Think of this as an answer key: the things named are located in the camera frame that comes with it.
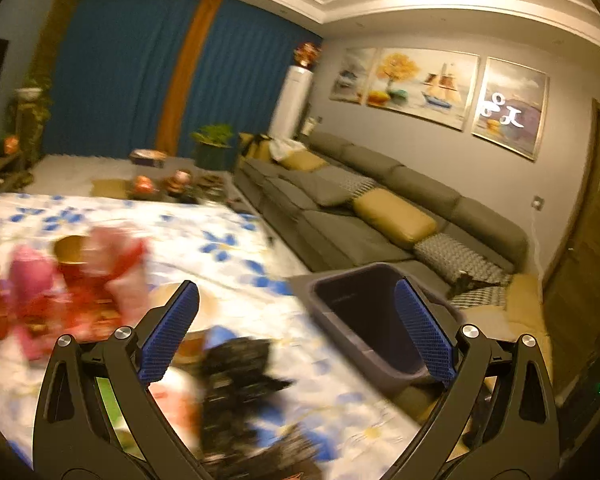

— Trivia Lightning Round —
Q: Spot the grey sectional sofa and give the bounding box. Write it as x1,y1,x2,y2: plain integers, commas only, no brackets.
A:
235,130,556,361

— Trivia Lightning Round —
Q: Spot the grey plastic trash bin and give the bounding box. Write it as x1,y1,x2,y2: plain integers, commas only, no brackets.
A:
309,262,463,396

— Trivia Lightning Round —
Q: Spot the flat printed box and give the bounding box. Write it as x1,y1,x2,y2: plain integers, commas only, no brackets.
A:
129,148,167,169

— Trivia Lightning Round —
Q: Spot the vine plant on tall stand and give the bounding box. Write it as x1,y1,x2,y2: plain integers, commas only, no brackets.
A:
14,74,53,173

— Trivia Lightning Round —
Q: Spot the artificial flower ornament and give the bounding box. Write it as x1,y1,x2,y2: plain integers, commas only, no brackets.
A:
294,42,322,69

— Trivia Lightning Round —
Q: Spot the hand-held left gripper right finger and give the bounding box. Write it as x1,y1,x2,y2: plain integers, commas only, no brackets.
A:
380,279,563,480

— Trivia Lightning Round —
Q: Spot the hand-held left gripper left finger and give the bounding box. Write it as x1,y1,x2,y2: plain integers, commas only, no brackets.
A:
32,280,202,480

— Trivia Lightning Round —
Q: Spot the small doll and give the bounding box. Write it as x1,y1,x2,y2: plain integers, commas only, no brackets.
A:
166,169,194,194

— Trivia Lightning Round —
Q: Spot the white paper cup orange print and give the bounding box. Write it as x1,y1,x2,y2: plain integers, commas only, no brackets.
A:
147,282,218,466

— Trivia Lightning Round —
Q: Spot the blue floral white tablecloth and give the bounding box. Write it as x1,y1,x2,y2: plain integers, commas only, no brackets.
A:
0,192,431,480

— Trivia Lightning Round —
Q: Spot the small black white patterned cushion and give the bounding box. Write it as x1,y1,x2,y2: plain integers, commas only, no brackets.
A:
336,175,382,199

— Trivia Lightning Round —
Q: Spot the small yellow cushion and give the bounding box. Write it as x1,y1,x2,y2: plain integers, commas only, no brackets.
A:
280,152,327,172

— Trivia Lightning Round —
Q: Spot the brown wooden wall panel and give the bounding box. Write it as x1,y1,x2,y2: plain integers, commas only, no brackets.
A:
29,0,87,92

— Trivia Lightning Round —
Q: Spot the orange curtain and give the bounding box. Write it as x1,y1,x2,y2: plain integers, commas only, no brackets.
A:
156,0,224,156

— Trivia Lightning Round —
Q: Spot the large yellow cushion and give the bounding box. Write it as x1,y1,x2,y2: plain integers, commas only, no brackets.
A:
354,191,439,249

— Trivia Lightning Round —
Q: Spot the green potted plant dark pot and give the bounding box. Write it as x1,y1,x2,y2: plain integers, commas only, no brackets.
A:
189,124,237,171

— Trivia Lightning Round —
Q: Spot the white standing air conditioner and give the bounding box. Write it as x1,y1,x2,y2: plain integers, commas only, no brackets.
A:
271,65,314,141

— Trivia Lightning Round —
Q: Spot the purple framed painting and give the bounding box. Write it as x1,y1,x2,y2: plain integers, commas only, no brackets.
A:
471,57,551,162

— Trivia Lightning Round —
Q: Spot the black crumpled plastic bag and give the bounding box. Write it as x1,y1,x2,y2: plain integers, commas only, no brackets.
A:
200,337,341,480

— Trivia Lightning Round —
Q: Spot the blue curtain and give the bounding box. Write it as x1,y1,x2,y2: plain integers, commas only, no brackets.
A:
42,0,325,161

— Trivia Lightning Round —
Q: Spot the narrow boat painting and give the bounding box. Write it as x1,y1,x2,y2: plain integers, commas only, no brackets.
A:
329,48,377,104

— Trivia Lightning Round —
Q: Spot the wide tree and ship painting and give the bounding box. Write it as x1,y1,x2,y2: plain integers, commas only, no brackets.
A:
364,49,481,132

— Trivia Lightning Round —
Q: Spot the wooden door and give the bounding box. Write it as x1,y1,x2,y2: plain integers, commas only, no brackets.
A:
542,99,600,401

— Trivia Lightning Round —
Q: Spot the grey cushion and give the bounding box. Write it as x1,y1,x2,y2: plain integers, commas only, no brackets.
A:
287,170,359,207

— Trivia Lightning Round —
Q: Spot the red white plastic bag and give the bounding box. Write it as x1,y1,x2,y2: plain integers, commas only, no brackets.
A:
55,227,153,341

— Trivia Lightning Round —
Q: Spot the large black white patterned cushion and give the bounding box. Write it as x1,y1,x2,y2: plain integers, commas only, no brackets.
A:
414,234,512,288

